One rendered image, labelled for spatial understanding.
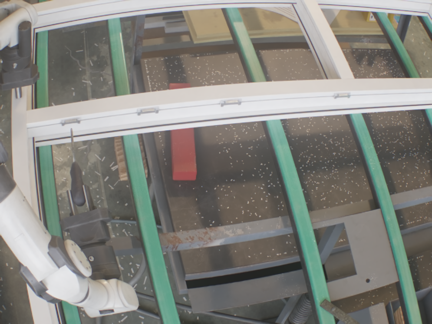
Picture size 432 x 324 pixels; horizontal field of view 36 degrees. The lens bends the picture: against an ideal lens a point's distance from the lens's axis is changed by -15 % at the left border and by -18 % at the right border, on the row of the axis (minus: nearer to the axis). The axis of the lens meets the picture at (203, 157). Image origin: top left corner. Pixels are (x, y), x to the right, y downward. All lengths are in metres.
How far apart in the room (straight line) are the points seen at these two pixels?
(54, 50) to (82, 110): 1.47
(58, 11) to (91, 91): 1.03
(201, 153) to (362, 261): 0.65
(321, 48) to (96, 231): 0.82
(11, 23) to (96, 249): 0.54
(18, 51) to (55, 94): 1.42
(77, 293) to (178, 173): 0.77
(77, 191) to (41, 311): 0.32
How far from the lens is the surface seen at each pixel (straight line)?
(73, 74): 3.04
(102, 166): 2.75
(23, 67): 1.63
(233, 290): 1.90
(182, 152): 2.02
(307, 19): 2.06
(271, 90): 1.78
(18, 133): 1.69
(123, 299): 1.47
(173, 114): 1.76
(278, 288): 1.92
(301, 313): 2.06
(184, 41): 2.31
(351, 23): 2.51
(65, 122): 1.71
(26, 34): 1.52
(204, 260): 1.90
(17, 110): 1.73
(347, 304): 1.91
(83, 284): 1.32
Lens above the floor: 2.27
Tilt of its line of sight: 54 degrees down
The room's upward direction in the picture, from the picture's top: 9 degrees clockwise
